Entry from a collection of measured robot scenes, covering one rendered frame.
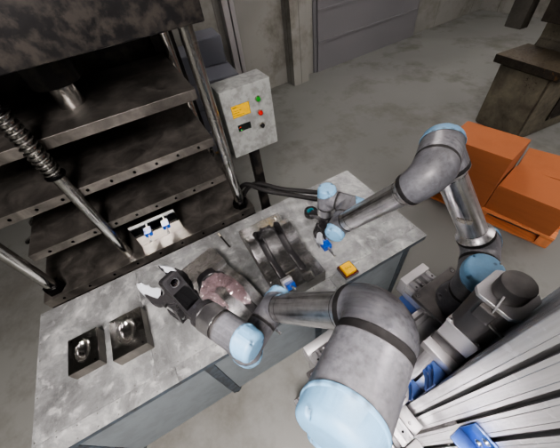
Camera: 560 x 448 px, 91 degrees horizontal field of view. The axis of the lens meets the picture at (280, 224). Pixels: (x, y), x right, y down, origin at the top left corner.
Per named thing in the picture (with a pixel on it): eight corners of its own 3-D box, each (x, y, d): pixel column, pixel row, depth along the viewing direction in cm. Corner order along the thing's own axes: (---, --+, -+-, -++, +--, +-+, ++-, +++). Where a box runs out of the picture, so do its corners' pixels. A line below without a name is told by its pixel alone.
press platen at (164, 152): (215, 145, 152) (212, 137, 148) (-8, 232, 125) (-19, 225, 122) (180, 99, 197) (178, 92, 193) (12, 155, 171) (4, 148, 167)
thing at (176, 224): (183, 228, 177) (172, 209, 163) (141, 246, 170) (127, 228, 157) (166, 185, 207) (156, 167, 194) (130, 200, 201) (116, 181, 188)
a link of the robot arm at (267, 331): (276, 339, 76) (270, 324, 68) (252, 377, 70) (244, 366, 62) (253, 324, 79) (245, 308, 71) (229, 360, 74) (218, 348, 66)
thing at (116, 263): (255, 212, 187) (253, 205, 182) (51, 308, 156) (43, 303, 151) (214, 154, 238) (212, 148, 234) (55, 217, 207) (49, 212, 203)
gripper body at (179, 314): (166, 313, 73) (198, 337, 68) (156, 295, 67) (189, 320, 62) (188, 292, 77) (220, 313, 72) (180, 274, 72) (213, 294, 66)
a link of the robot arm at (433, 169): (466, 196, 65) (337, 248, 105) (471, 168, 71) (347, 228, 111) (434, 163, 63) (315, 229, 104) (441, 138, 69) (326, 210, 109)
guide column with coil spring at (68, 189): (158, 282, 192) (-12, 96, 94) (150, 285, 190) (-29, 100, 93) (156, 276, 195) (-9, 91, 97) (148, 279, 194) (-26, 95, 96)
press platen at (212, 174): (227, 180, 171) (224, 173, 167) (35, 261, 144) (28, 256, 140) (193, 130, 216) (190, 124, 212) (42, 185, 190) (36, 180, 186)
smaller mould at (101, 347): (107, 363, 124) (99, 359, 120) (76, 380, 121) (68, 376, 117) (104, 331, 135) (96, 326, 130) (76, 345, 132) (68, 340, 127)
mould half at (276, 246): (324, 279, 139) (325, 266, 129) (280, 305, 133) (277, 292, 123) (278, 219, 170) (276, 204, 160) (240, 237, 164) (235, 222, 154)
